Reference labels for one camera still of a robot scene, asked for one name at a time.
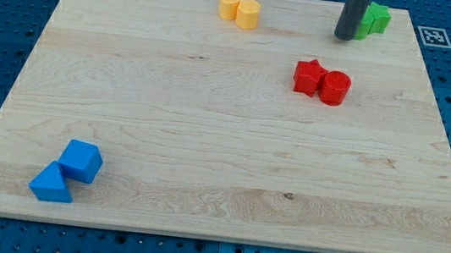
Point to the green block behind rod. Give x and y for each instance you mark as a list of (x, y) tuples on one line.
[(364, 26)]

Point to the green star block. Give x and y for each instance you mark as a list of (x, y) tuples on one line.
[(381, 18)]

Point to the blue triangular block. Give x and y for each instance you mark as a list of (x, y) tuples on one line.
[(50, 185)]

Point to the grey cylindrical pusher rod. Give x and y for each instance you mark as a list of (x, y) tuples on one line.
[(350, 18)]

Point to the red star block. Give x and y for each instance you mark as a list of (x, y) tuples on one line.
[(308, 77)]

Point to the blue cube block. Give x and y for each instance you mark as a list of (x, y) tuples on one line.
[(80, 161)]

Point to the red cylinder block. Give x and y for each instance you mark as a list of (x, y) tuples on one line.
[(334, 88)]

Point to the white fiducial marker tag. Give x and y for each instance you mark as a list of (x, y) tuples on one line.
[(434, 37)]

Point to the wooden board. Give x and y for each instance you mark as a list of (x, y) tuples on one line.
[(202, 135)]

